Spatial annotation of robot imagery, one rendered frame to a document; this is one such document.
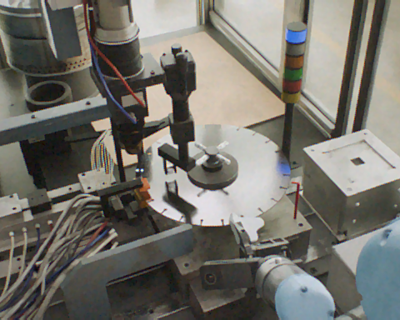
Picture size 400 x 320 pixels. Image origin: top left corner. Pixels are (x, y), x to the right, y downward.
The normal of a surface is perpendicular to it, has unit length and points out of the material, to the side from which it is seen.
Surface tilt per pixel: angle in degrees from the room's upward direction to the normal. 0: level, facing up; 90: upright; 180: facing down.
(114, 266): 90
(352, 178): 0
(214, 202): 0
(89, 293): 90
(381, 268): 82
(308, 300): 57
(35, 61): 90
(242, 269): 61
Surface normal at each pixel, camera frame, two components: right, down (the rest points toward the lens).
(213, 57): -0.04, -0.76
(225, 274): -0.36, 0.15
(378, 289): -0.87, 0.23
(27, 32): -0.16, 0.64
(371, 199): 0.40, 0.58
